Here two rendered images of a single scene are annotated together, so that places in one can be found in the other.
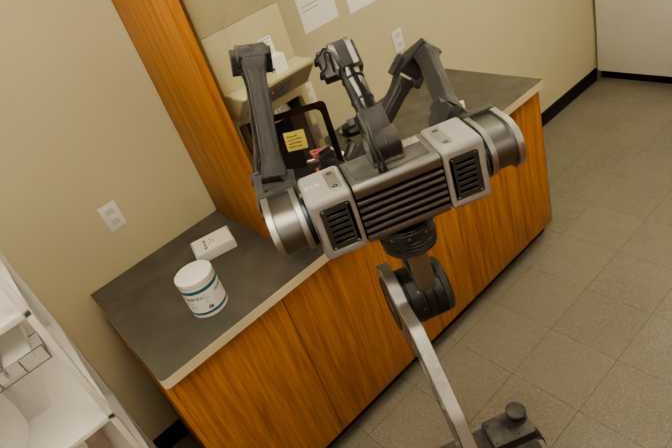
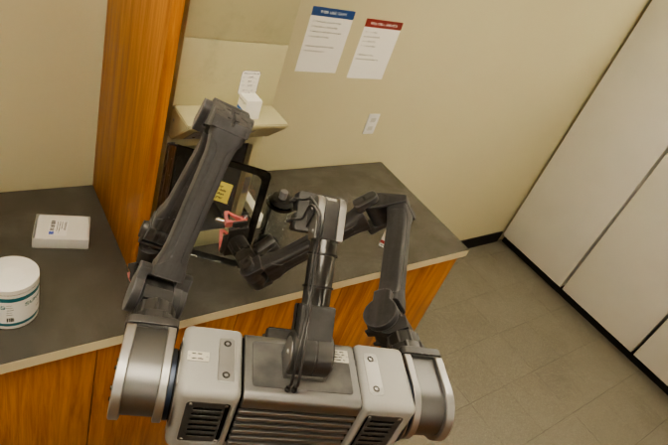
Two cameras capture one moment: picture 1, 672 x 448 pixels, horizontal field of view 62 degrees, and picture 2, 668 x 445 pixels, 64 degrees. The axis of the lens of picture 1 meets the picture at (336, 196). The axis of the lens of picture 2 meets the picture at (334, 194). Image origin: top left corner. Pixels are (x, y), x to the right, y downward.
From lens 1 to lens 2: 0.50 m
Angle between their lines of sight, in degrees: 12
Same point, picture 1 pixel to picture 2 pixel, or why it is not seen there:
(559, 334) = not seen: outside the picture
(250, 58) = (224, 133)
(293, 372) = (62, 417)
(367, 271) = not seen: hidden behind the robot
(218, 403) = not seen: outside the picture
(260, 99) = (206, 185)
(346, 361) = (128, 422)
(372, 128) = (309, 335)
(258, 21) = (257, 53)
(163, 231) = (17, 176)
